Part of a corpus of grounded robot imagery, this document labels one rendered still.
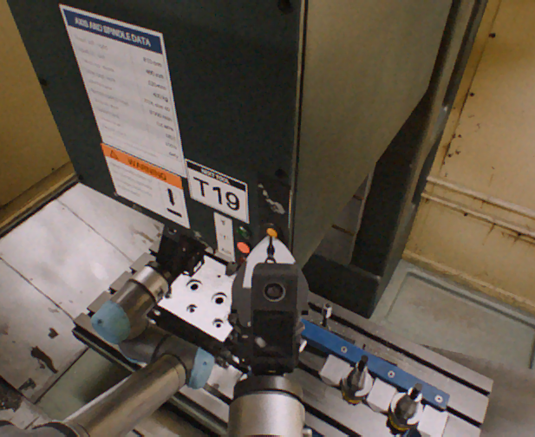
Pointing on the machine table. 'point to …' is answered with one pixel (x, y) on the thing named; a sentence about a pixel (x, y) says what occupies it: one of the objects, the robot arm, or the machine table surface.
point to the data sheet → (127, 87)
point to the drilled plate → (225, 333)
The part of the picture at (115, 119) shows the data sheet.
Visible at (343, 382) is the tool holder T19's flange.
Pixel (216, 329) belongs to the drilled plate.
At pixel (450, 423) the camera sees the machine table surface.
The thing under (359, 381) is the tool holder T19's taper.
